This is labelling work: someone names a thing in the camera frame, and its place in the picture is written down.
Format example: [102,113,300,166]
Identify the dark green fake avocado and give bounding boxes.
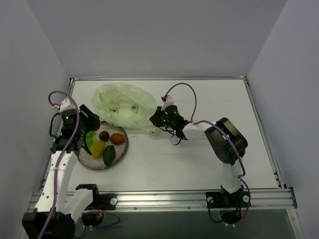
[102,145,116,166]

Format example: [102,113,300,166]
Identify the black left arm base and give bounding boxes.
[82,193,117,227]

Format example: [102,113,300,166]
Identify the dark red fake fruit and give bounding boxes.
[99,130,110,141]

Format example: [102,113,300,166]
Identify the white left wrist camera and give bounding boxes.
[53,98,75,113]

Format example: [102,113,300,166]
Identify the orange fake fruit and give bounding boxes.
[110,133,125,145]

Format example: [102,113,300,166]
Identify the pale green plastic bag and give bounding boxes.
[91,83,159,135]

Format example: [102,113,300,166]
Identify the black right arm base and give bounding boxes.
[205,189,251,227]

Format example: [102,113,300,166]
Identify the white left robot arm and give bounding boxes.
[22,104,101,239]

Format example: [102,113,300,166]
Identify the green fake grapes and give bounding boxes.
[86,131,96,148]

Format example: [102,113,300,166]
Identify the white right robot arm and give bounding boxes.
[150,105,248,206]

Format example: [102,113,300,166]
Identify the aluminium table frame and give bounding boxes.
[26,76,299,239]

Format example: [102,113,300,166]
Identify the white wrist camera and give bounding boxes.
[53,98,75,113]
[161,95,174,111]

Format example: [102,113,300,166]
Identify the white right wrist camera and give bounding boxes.
[161,95,174,111]

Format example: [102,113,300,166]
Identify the speckled round plate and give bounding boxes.
[78,121,129,170]

